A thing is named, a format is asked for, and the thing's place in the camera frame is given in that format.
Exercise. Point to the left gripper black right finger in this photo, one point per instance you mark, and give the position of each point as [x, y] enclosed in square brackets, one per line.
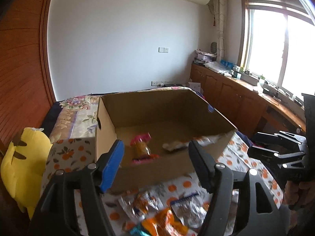
[256, 214]

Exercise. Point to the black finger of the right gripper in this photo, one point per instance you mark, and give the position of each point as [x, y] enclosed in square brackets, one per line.
[284, 139]

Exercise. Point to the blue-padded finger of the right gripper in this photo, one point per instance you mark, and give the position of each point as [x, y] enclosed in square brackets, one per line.
[274, 157]

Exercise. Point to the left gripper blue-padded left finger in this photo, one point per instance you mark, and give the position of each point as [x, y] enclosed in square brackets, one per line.
[55, 213]

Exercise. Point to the silver blue snack packet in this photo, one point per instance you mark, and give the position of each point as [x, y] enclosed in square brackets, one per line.
[189, 210]

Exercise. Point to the person's right hand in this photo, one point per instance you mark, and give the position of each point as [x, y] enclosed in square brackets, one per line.
[291, 193]

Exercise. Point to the long wooden cabinet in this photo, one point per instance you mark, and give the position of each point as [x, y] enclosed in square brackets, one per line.
[249, 111]

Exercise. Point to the yellow plush toy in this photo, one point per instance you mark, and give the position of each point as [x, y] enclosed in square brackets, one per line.
[23, 166]

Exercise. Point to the orange-print white bed sheet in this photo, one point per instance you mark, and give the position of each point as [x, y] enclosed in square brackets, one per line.
[74, 154]

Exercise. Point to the teal snack packet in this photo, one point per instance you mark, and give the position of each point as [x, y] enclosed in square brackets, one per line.
[139, 230]

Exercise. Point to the silver orange snack packet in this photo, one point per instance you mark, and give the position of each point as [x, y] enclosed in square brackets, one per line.
[140, 206]

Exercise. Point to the blue bottles on cabinet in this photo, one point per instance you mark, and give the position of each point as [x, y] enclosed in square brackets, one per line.
[228, 65]

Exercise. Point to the white paper bag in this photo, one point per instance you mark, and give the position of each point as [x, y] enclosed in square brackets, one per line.
[194, 86]

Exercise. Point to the wood-framed window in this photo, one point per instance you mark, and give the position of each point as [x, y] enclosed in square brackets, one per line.
[278, 45]

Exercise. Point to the pink-capped brown snack jar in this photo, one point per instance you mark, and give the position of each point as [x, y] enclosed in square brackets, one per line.
[141, 151]

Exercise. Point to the stack of books and papers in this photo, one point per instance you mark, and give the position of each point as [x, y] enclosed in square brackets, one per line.
[201, 58]

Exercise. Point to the brown cardboard box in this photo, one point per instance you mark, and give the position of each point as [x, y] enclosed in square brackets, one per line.
[207, 121]

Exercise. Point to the red-brown wooden wardrobe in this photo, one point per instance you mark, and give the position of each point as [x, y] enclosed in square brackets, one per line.
[26, 86]

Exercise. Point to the patterned white curtain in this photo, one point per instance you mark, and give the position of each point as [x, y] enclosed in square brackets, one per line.
[220, 11]

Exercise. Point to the white wall power socket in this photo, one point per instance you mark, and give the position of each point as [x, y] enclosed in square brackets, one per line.
[161, 83]

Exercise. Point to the white wall switch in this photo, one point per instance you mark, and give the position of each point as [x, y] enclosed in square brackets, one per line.
[163, 50]

